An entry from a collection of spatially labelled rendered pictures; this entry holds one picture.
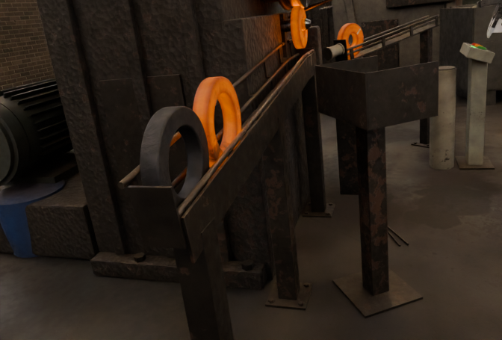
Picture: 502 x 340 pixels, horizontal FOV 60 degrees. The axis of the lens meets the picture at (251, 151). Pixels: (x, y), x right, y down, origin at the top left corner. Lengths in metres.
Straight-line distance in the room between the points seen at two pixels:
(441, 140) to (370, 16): 2.23
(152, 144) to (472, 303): 1.11
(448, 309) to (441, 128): 1.15
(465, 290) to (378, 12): 3.23
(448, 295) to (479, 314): 0.11
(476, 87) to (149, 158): 1.96
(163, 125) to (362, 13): 3.85
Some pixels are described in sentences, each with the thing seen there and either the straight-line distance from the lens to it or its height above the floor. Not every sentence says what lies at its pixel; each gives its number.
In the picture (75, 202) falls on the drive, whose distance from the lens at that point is 1.88.
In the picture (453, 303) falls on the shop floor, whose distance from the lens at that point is 1.48.
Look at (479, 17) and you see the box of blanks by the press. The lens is 3.69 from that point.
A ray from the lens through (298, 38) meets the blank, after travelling 1.67.
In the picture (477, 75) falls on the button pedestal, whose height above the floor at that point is 0.47.
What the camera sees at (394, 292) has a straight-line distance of 1.48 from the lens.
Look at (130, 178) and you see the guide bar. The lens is 0.70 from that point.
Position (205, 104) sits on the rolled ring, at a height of 0.73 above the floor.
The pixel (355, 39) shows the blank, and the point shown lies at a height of 0.71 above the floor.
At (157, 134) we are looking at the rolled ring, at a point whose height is 0.73.
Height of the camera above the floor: 0.88
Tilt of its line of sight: 17 degrees down
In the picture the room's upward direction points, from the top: 7 degrees counter-clockwise
